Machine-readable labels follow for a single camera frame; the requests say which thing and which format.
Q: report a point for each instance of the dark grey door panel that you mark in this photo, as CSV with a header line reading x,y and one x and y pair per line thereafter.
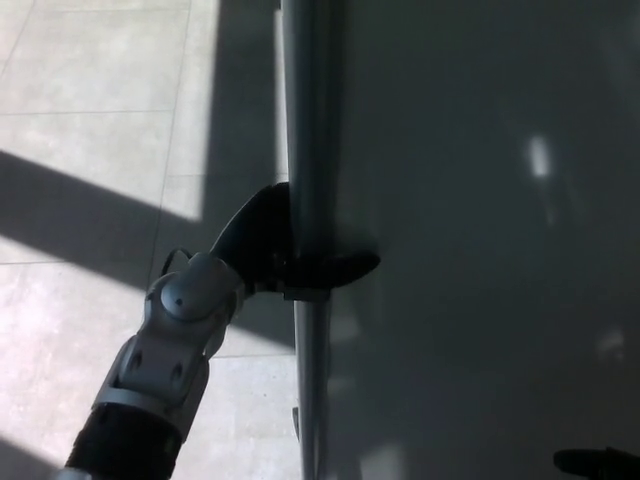
x,y
475,150

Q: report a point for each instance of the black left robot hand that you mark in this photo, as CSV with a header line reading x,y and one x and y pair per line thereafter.
x,y
260,235

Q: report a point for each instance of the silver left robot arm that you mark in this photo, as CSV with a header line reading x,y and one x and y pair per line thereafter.
x,y
175,320

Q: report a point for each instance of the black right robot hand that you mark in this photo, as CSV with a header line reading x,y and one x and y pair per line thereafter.
x,y
595,465

